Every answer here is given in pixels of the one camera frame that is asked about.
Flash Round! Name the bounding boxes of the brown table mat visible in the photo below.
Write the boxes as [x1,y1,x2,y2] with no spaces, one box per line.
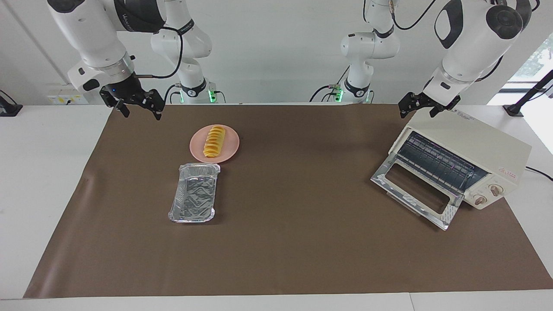
[23,104,553,298]

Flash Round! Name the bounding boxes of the wire oven rack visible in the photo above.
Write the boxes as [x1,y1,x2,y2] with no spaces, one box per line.
[397,132,486,190]

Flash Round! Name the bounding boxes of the cream toaster oven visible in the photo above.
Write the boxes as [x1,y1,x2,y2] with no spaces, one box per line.
[389,108,533,211]

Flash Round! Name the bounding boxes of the black right base cables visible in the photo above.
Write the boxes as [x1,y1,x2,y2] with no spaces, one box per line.
[163,84,182,104]

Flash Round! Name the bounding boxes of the white wall power outlet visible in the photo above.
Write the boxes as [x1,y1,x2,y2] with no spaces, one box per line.
[48,94,87,105]

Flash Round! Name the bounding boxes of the bright window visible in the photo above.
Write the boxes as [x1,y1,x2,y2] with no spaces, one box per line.
[508,34,553,83]

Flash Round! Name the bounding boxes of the black base cables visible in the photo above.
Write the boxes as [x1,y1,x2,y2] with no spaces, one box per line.
[163,84,182,104]
[309,65,351,103]

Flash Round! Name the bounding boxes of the black desk clamp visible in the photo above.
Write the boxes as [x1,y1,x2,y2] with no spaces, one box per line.
[0,90,23,117]

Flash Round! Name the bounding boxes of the black left base cables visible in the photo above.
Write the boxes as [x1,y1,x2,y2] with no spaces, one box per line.
[309,65,351,103]

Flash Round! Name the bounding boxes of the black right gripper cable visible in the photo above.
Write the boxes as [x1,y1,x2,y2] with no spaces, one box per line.
[134,26,184,79]

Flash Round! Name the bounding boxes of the silver foil baking tray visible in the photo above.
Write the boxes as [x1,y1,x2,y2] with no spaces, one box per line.
[168,163,221,223]

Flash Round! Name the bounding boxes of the pink round plate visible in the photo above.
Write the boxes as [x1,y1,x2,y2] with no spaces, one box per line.
[189,124,240,164]

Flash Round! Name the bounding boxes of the glass oven door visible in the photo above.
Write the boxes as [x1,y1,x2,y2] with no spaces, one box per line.
[371,153,464,231]

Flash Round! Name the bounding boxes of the black camera stand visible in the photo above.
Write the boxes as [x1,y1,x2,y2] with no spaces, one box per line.
[503,69,553,117]

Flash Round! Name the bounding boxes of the black oven power cord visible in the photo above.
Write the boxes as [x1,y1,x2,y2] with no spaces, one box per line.
[525,166,553,181]

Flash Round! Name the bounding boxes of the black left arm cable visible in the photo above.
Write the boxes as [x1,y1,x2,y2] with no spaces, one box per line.
[391,0,442,31]

